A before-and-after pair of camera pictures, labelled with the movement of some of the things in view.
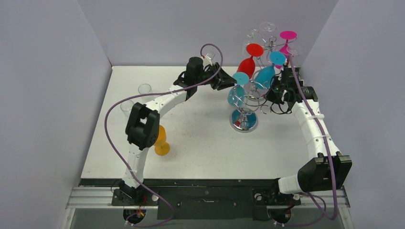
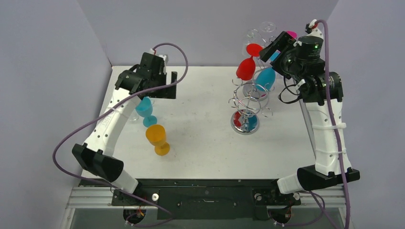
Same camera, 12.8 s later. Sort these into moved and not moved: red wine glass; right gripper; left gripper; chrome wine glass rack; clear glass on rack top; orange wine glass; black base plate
Moved: left gripper; right gripper
Not moved: chrome wine glass rack; orange wine glass; clear glass on rack top; black base plate; red wine glass
